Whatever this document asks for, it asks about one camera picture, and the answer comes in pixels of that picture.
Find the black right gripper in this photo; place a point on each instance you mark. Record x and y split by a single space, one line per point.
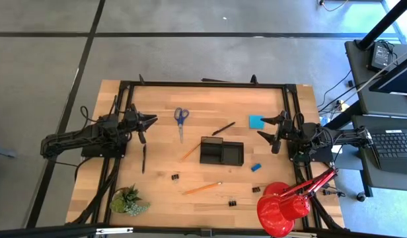
284 127

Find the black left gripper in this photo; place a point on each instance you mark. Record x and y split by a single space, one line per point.
134 121

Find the blue sticky note pad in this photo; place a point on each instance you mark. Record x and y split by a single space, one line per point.
256 122

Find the black pen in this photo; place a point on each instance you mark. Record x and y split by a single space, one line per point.
223 128
144 158

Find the blue eraser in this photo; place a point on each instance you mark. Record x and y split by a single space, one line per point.
256 167

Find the black mesh desk organizer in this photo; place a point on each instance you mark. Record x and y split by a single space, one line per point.
231 153

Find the orange pencil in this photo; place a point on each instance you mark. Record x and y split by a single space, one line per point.
202 188
190 152

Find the black binder clip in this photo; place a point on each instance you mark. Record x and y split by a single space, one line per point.
232 202
256 189
175 178

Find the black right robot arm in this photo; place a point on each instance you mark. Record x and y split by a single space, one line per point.
349 136

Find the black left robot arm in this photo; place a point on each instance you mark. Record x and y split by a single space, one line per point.
74 137

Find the white paper sheet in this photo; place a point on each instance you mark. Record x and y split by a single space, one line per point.
337 149

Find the yellow power strip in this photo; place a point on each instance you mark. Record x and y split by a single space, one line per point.
343 106

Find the red desk lamp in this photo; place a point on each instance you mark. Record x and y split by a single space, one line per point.
279 211

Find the potted green succulent plant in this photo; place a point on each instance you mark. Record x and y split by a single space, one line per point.
125 201

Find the black desk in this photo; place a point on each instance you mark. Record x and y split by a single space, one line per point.
362 86

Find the black caster wheel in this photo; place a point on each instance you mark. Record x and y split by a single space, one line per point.
361 197

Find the black laptop keyboard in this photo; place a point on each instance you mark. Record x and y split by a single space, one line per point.
393 148

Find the black laptop shelf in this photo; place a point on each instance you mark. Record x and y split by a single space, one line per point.
388 182

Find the black power adapter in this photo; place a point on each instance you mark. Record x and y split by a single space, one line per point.
380 56

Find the black computer monitor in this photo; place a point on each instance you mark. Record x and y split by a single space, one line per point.
398 82

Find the grey floor object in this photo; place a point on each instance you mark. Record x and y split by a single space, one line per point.
5 153

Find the black pole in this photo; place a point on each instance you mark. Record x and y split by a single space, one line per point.
385 23

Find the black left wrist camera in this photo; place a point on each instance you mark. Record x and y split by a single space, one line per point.
142 137

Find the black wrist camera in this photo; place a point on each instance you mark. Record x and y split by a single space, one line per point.
142 137
276 147

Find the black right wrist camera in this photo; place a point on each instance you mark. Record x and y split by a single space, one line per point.
276 147

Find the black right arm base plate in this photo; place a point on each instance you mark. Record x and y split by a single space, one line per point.
324 156

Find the black aluminium table frame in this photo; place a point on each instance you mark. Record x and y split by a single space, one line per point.
207 84

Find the black aluminium rail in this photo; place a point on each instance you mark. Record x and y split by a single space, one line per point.
58 231

